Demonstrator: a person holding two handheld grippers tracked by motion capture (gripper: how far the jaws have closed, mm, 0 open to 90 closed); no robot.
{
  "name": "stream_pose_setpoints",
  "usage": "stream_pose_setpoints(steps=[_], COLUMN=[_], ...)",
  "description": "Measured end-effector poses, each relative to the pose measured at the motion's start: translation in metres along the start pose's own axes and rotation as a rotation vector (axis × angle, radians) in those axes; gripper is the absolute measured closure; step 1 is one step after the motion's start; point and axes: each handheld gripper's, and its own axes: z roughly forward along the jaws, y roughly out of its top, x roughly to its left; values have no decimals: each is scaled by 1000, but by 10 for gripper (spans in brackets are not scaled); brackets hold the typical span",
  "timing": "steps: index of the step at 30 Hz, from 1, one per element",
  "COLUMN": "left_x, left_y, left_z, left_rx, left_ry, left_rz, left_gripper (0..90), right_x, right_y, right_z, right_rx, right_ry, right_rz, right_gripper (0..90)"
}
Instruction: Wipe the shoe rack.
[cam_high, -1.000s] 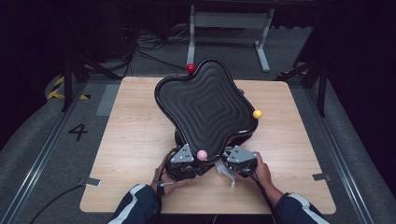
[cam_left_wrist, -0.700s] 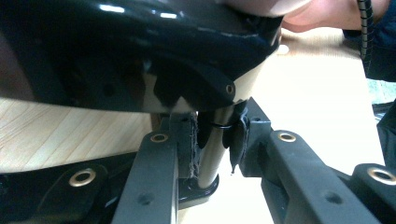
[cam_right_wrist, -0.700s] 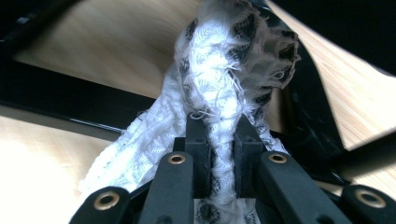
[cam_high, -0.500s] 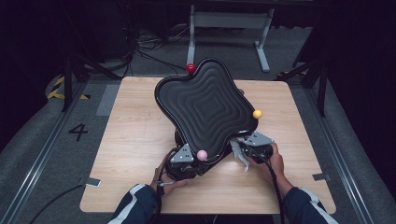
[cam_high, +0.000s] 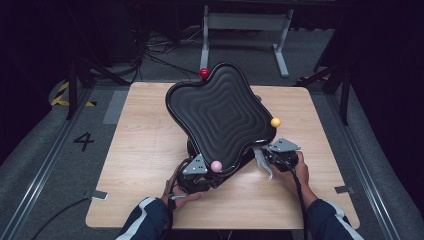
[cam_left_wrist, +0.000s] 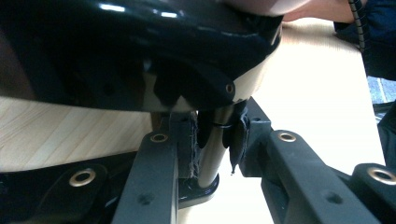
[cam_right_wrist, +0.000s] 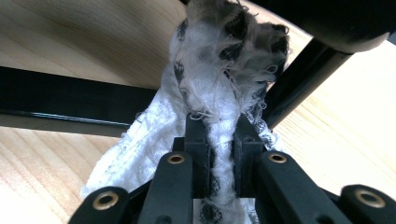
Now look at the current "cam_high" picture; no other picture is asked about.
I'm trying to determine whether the hand-held gripper cable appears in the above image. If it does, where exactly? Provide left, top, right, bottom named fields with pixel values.
left=283, top=163, right=309, bottom=240
left=163, top=158, right=188, bottom=240

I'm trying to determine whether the grey tape piece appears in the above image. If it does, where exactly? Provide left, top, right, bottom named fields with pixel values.
left=334, top=185, right=355, bottom=195
left=83, top=189, right=109, bottom=202

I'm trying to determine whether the left hand-held gripper cable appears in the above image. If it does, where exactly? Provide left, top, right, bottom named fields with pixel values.
left=163, top=158, right=188, bottom=240

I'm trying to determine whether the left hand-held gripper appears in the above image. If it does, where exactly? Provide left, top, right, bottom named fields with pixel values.
left=173, top=153, right=223, bottom=195

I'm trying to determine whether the black wavy tray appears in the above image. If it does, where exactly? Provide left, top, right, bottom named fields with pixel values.
left=165, top=61, right=283, bottom=188

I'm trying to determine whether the person's right hand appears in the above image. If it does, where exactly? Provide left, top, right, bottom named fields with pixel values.
left=271, top=151, right=311, bottom=194

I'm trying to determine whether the grey metal stand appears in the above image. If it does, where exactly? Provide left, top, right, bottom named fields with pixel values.
left=199, top=4, right=295, bottom=78

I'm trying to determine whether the right hand-held gripper cable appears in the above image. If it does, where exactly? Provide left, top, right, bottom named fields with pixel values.
left=283, top=163, right=309, bottom=240

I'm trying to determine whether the person's left hand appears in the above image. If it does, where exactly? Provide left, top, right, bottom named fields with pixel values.
left=160, top=173, right=204, bottom=211

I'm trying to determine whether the black floor cable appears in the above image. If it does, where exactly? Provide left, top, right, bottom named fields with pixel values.
left=31, top=197, right=93, bottom=240

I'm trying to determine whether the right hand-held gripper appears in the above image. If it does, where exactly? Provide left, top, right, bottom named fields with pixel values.
left=264, top=137, right=302, bottom=173

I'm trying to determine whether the yellow black hazard tape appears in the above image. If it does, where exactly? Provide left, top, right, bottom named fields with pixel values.
left=49, top=80, right=98, bottom=108

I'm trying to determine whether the black tripod stand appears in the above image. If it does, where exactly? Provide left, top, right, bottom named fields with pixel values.
left=64, top=56, right=131, bottom=121
left=294, top=59, right=351, bottom=127

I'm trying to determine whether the metal floor rail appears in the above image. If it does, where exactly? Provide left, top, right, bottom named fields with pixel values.
left=0, top=86, right=98, bottom=240
left=326, top=93, right=401, bottom=240

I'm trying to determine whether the bundle of black cables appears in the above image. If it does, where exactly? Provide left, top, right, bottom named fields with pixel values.
left=113, top=9, right=208, bottom=84

